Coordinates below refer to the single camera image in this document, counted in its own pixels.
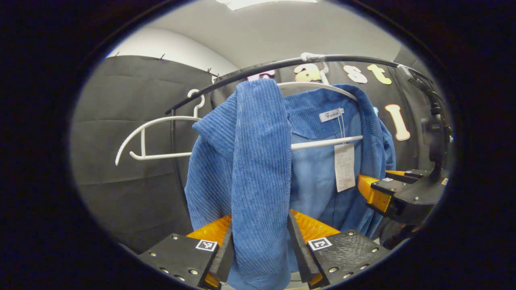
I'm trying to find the blue corduroy jacket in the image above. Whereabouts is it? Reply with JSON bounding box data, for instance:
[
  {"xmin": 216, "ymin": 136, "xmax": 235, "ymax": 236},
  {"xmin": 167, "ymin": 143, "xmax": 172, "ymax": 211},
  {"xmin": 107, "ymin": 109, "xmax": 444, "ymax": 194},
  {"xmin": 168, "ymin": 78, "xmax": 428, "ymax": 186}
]
[{"xmin": 185, "ymin": 79, "xmax": 396, "ymax": 290}]

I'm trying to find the white plastic hanger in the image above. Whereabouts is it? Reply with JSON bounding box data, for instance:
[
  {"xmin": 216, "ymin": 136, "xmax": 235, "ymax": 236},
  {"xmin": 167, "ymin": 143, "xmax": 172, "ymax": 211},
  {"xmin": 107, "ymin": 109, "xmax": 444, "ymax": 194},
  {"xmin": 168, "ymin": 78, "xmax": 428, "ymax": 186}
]
[
  {"xmin": 115, "ymin": 89, "xmax": 206, "ymax": 166},
  {"xmin": 277, "ymin": 52, "xmax": 364, "ymax": 151}
]

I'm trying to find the black clothes rack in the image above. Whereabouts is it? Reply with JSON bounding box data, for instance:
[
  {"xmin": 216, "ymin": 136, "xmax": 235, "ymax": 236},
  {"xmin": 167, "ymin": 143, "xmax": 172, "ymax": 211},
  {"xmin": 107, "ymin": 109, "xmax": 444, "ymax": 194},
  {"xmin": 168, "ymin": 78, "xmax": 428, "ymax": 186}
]
[{"xmin": 164, "ymin": 54, "xmax": 434, "ymax": 218}]

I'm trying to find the black backdrop cloth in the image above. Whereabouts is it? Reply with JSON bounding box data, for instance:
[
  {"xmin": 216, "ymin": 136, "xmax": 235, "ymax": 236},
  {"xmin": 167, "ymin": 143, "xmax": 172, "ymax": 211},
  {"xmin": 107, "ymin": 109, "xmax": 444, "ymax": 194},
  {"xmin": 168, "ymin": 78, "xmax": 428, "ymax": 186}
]
[{"xmin": 71, "ymin": 54, "xmax": 444, "ymax": 254}]

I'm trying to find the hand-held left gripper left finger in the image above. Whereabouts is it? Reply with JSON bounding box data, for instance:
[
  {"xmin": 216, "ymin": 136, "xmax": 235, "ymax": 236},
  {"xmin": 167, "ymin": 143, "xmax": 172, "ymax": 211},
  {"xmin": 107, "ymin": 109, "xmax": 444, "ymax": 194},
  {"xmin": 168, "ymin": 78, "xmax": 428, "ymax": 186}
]
[{"xmin": 137, "ymin": 214, "xmax": 234, "ymax": 290}]

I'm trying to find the large ceiling light panel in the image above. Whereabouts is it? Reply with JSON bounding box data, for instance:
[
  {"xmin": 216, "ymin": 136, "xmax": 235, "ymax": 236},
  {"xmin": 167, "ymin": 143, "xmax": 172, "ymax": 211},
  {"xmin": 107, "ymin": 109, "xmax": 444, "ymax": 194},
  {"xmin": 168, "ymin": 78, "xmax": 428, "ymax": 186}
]
[{"xmin": 216, "ymin": 0, "xmax": 319, "ymax": 11}]

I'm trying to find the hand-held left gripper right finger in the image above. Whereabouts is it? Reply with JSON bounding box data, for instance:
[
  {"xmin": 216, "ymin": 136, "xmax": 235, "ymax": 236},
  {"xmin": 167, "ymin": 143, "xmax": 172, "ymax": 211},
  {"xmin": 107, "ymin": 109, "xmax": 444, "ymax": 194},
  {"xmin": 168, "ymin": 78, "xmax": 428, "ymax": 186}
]
[{"xmin": 287, "ymin": 209, "xmax": 391, "ymax": 290}]

